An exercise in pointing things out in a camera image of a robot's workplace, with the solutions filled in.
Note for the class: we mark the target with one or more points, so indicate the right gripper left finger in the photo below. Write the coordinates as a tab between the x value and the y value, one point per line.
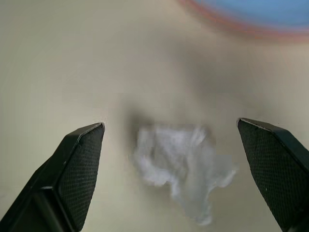
48	188

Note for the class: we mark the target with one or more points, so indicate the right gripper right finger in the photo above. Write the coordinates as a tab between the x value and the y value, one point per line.
280	174

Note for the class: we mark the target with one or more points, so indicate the blue plate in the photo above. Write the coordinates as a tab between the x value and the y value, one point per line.
253	9

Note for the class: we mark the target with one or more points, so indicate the crumpled clear plastic wrapper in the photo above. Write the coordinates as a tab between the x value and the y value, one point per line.
178	159

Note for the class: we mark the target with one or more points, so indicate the pink plate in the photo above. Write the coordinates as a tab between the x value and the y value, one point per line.
265	32

